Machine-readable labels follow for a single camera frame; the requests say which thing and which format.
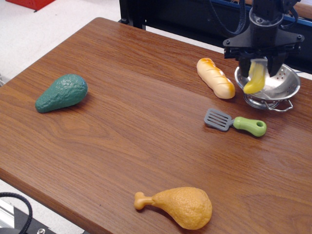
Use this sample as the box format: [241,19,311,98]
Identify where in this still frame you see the red box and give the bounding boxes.
[6,0,55,11]

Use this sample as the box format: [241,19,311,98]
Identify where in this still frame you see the grey green toy spatula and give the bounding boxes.
[204,108,267,137]

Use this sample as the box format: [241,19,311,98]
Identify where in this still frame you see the black braided cable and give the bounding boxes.
[0,192,33,234]

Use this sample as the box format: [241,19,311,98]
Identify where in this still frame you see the dark blue metal frame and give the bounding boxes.
[119,0,312,73]

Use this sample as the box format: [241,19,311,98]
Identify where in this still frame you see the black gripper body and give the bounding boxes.
[223,9,305,59]

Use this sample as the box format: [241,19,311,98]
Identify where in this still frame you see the steel colander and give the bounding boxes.
[243,58,301,112]

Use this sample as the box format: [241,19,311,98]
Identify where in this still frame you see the yellow toy banana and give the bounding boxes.
[243,61,265,94]

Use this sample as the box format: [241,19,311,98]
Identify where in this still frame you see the orange toy chicken drumstick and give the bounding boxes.
[134,187,213,230]

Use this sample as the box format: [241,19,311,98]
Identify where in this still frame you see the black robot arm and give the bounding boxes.
[223,0,304,77]

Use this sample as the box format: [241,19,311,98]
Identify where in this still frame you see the toy bread loaf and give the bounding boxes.
[196,58,235,99]

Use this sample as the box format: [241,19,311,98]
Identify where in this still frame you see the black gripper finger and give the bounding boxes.
[267,54,288,77]
[238,56,253,78]

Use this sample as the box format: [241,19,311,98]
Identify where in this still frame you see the green toy avocado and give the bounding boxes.
[35,74,88,113]

